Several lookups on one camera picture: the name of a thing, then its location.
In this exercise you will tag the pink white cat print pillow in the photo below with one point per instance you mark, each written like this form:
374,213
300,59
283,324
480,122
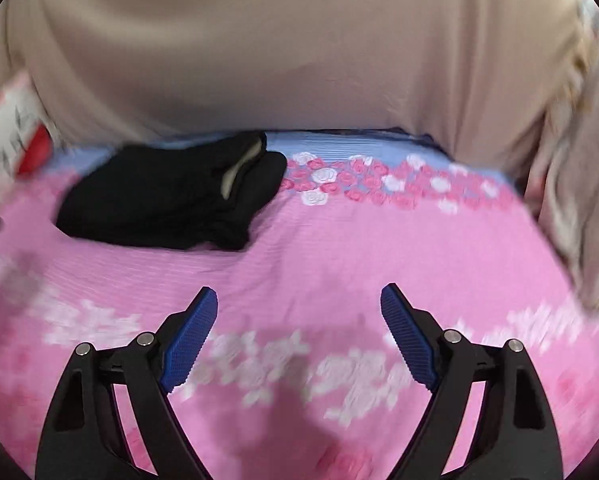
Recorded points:
9,135

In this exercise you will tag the pink floral bed sheet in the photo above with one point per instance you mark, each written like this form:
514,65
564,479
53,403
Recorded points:
329,260

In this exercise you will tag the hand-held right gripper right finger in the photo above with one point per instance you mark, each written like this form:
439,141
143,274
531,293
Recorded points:
409,340

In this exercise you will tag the black pants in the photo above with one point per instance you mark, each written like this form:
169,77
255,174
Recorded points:
154,200

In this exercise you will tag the beige patterned cloth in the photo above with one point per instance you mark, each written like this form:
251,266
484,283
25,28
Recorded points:
579,185

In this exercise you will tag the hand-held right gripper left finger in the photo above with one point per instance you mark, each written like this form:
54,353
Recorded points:
189,345

